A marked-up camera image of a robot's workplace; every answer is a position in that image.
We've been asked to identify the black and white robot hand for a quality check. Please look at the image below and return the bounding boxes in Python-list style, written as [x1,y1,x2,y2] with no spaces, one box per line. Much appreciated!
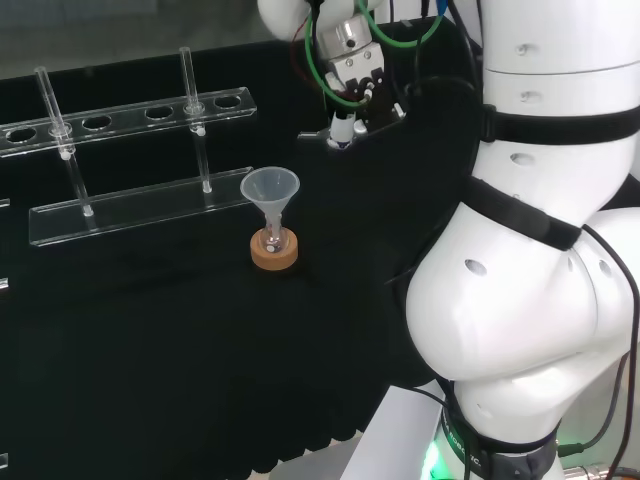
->
[322,48,410,152]

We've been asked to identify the clear plastic funnel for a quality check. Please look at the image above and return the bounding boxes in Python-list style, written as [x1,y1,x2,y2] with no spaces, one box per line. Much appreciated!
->
[239,165,302,237]

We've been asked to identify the clear acrylic funnel stand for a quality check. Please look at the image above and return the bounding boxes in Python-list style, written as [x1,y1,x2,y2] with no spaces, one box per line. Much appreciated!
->
[0,45,259,248]

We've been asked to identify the small round-bottom glass flask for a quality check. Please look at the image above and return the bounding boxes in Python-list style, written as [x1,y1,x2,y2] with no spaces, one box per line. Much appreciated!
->
[259,219,292,254]

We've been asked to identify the black bench cloth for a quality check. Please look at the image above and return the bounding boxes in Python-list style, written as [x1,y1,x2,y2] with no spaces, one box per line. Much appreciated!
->
[0,17,484,476]

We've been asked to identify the grey robot mounting plate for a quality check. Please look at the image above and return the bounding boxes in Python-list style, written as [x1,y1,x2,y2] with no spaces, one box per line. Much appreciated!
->
[327,384,451,480]

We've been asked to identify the green cable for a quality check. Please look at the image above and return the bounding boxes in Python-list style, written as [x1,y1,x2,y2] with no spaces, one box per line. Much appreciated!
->
[356,0,447,50]
[304,8,374,107]

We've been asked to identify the thin red wire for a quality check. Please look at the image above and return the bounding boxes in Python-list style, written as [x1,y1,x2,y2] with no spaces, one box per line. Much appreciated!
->
[290,13,317,79]

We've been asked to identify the black cable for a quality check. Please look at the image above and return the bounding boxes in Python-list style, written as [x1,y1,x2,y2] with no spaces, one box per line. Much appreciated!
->
[403,0,484,104]

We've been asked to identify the cork ring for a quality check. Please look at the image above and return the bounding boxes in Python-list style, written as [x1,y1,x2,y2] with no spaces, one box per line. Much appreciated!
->
[249,227,300,273]

